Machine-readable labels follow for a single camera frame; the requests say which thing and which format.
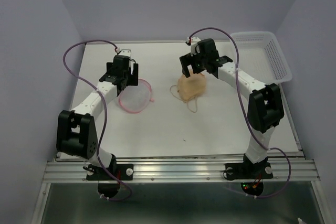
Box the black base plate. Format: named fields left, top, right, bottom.
left=224, top=155, right=274, bottom=198
left=83, top=164, right=134, bottom=201

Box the white mesh laundry bag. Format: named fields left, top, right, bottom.
left=117, top=79, right=154, bottom=114

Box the white plastic basket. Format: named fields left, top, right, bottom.
left=230, top=31, right=292, bottom=84

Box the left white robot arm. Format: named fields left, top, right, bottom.
left=56, top=50, right=139, bottom=179

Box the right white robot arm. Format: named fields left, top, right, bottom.
left=180, top=39, right=284, bottom=177

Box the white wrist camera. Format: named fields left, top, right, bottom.
left=118, top=49, right=131, bottom=58
left=190, top=37, right=201, bottom=56

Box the aluminium rail frame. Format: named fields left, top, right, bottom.
left=33, top=41, right=334, bottom=223

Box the beige bra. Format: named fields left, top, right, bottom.
left=170, top=69, right=206, bottom=113

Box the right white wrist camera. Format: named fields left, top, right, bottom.
left=190, top=37, right=201, bottom=56

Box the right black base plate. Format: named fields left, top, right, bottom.
left=224, top=155, right=274, bottom=198

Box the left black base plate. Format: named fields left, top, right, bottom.
left=83, top=164, right=134, bottom=201

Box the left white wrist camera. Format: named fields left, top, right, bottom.
left=118, top=49, right=131, bottom=58

